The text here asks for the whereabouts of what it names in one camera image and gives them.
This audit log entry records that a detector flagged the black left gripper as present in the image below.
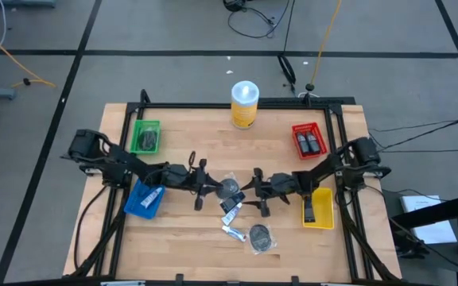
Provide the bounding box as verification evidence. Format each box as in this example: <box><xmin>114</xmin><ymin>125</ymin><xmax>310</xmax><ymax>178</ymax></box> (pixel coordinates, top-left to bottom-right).
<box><xmin>191</xmin><ymin>157</ymin><xmax>224</xmax><ymax>212</ymax></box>

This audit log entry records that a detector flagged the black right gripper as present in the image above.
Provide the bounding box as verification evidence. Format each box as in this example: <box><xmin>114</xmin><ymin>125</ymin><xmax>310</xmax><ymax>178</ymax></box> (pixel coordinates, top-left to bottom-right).
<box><xmin>239</xmin><ymin>167</ymin><xmax>274</xmax><ymax>218</ymax></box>

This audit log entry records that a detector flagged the plastic black disc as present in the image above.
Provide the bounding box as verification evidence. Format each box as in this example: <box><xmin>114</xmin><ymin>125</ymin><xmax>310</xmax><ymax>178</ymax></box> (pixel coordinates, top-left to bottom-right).
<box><xmin>138</xmin><ymin>129</ymin><xmax>159</xmax><ymax>153</ymax></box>
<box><xmin>247</xmin><ymin>222</ymin><xmax>278</xmax><ymax>255</ymax></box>
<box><xmin>215</xmin><ymin>172</ymin><xmax>241</xmax><ymax>200</ymax></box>

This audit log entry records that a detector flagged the white blue toothpaste tube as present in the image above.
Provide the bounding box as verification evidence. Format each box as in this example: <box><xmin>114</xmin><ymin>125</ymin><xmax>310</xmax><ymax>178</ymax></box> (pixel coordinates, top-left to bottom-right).
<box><xmin>140</xmin><ymin>186</ymin><xmax>164</xmax><ymax>210</ymax></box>
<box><xmin>221</xmin><ymin>225</ymin><xmax>248</xmax><ymax>243</ymax></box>
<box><xmin>220</xmin><ymin>202</ymin><xmax>243</xmax><ymax>226</ymax></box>

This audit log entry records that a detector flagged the small dark bottle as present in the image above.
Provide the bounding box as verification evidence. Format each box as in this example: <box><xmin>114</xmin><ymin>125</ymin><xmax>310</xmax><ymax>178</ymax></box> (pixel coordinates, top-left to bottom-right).
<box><xmin>305</xmin><ymin>130</ymin><xmax>321</xmax><ymax>154</ymax></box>
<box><xmin>295</xmin><ymin>131</ymin><xmax>310</xmax><ymax>155</ymax></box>

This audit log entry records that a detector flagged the yellow plastic basket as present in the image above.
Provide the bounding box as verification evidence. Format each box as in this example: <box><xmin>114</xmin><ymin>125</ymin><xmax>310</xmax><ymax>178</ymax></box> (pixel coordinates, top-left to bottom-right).
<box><xmin>301</xmin><ymin>187</ymin><xmax>336</xmax><ymax>230</ymax></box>

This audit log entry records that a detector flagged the blue plastic basket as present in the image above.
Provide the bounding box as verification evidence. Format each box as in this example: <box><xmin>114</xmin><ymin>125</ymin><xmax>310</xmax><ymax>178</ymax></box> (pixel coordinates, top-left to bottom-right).
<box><xmin>123</xmin><ymin>178</ymin><xmax>166</xmax><ymax>220</ymax></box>

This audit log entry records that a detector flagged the yellow wipes canister white lid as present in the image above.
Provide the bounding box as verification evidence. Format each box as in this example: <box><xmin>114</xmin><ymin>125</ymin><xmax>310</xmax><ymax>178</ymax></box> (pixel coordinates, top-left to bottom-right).
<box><xmin>230</xmin><ymin>80</ymin><xmax>261</xmax><ymax>130</ymax></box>

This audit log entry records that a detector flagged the red plastic basket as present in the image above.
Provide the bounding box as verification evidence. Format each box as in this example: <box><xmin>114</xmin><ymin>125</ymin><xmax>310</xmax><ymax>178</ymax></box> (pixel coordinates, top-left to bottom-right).
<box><xmin>291</xmin><ymin>122</ymin><xmax>329</xmax><ymax>160</ymax></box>

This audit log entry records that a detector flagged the green plastic basket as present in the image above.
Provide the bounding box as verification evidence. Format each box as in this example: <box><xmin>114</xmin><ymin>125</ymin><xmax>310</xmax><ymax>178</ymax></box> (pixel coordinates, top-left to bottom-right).
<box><xmin>129</xmin><ymin>119</ymin><xmax>161</xmax><ymax>155</ymax></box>

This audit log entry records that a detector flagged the white paper booklet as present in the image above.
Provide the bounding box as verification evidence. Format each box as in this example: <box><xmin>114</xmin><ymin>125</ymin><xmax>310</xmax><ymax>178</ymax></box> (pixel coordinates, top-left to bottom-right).
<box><xmin>399</xmin><ymin>194</ymin><xmax>458</xmax><ymax>244</ymax></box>

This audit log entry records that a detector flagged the black side desk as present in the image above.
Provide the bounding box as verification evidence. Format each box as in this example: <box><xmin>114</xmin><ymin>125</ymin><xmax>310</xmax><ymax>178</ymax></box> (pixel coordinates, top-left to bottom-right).
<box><xmin>390</xmin><ymin>189</ymin><xmax>458</xmax><ymax>286</ymax></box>

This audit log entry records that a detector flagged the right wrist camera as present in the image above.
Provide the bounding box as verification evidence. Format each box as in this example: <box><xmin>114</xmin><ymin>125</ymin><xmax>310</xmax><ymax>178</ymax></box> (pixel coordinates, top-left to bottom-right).
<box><xmin>270</xmin><ymin>172</ymin><xmax>298</xmax><ymax>195</ymax></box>

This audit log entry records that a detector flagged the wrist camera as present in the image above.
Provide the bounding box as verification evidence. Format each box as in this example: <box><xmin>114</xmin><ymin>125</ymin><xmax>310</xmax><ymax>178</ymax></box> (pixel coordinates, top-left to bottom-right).
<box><xmin>164</xmin><ymin>163</ymin><xmax>192</xmax><ymax>187</ymax></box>
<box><xmin>270</xmin><ymin>172</ymin><xmax>298</xmax><ymax>195</ymax></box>

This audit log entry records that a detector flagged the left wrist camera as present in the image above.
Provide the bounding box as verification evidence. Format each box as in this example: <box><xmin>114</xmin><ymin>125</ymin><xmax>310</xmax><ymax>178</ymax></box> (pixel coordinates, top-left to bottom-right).
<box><xmin>164</xmin><ymin>163</ymin><xmax>192</xmax><ymax>187</ymax></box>

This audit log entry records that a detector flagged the black aluminium table frame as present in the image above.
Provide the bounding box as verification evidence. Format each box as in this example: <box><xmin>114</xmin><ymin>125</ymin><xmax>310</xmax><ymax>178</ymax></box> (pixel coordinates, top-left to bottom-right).
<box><xmin>64</xmin><ymin>89</ymin><xmax>403</xmax><ymax>285</ymax></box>

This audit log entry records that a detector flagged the black hanging cable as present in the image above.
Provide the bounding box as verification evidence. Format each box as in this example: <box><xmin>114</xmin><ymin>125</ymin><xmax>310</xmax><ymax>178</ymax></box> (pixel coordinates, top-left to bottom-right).
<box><xmin>277</xmin><ymin>0</ymin><xmax>297</xmax><ymax>87</ymax></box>

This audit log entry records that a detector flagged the yellow hanging cable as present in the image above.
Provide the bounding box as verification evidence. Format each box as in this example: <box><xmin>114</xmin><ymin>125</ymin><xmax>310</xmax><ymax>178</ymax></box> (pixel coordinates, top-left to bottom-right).
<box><xmin>309</xmin><ymin>0</ymin><xmax>342</xmax><ymax>87</ymax></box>

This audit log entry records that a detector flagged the black floor cable loop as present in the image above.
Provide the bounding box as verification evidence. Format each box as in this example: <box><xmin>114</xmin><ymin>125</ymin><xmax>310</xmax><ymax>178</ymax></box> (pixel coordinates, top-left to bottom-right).
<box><xmin>223</xmin><ymin>0</ymin><xmax>293</xmax><ymax>40</ymax></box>

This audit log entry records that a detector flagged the yellow floor cable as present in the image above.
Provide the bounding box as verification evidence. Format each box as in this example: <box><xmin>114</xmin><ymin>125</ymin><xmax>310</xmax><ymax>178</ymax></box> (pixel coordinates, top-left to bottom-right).
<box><xmin>0</xmin><ymin>21</ymin><xmax>57</xmax><ymax>114</ymax></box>

